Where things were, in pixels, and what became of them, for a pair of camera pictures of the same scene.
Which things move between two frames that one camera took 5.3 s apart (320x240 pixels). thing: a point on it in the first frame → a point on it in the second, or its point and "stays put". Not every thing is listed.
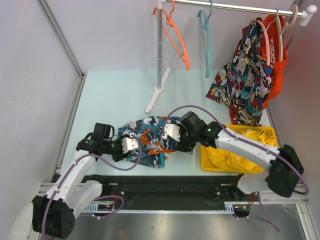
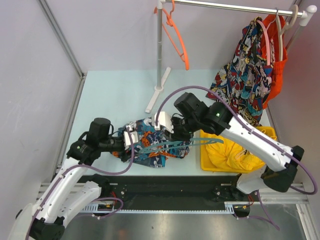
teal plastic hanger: [203, 16] → [180, 142]
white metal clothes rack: [163, 72] stays put
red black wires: [115, 199] stays put
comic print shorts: [243, 82] stays put
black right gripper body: [187, 139] → [183, 128]
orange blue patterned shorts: [153, 145] stays put
